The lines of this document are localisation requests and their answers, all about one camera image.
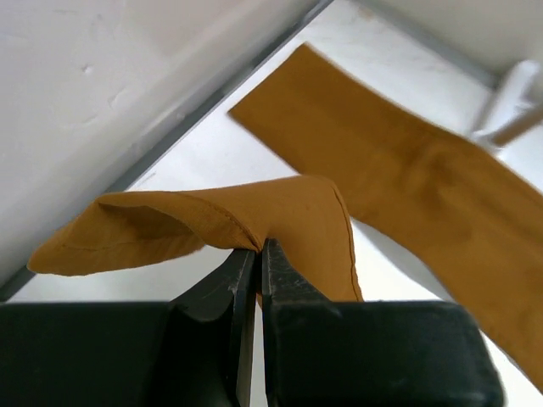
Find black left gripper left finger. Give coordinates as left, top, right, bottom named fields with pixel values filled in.
left=1, top=250, right=256, bottom=406

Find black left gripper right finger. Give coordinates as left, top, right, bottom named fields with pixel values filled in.
left=261, top=240, right=505, bottom=406

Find brown trousers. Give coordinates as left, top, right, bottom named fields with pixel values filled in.
left=28, top=45, right=542, bottom=387

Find silver white clothes rack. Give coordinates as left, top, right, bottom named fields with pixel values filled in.
left=469, top=59, right=542, bottom=154

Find silver metal frame rail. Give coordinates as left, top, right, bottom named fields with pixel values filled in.
left=1, top=1, right=324, bottom=302

